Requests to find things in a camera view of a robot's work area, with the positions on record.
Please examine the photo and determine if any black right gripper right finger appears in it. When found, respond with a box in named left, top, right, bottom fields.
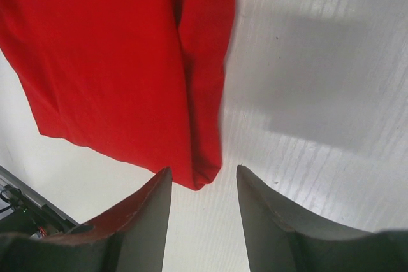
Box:
left=237, top=165, right=407, bottom=271

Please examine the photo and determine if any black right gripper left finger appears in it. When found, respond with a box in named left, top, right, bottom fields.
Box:
left=1, top=168, right=172, bottom=271

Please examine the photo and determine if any red t shirt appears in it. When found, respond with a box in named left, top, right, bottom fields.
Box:
left=1, top=0, right=236, bottom=190

